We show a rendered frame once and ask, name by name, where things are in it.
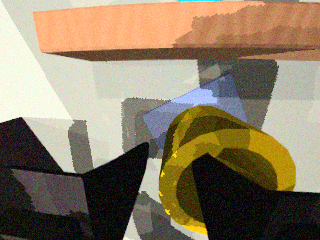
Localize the orange flat bar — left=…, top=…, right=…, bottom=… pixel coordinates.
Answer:
left=33, top=1, right=320, bottom=61

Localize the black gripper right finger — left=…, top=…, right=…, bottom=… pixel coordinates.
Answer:
left=192, top=153, right=320, bottom=240

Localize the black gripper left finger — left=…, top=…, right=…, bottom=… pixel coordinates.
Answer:
left=0, top=142, right=149, bottom=240

